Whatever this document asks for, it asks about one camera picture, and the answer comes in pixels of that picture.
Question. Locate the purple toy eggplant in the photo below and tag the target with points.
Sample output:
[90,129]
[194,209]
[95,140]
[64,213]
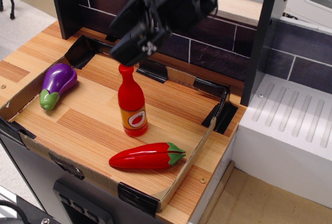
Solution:
[58,79]

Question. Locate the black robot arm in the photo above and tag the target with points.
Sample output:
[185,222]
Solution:
[142,26]

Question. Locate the red hot sauce bottle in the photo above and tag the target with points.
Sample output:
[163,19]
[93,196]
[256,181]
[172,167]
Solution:
[132,103]

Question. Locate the white toy sink drainboard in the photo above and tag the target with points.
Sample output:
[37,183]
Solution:
[284,139]

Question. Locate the red toy chili pepper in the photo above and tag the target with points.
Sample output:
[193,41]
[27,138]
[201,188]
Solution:
[150,156]

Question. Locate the cardboard fence with black tape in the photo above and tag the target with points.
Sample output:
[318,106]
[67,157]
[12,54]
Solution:
[84,130]

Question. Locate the dark vertical post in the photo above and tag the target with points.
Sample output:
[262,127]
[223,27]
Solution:
[270,16]

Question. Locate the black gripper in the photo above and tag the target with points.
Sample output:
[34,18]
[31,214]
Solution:
[145,24]

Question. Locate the black oven control panel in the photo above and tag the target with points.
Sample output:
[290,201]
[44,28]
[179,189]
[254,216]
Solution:
[78,208]

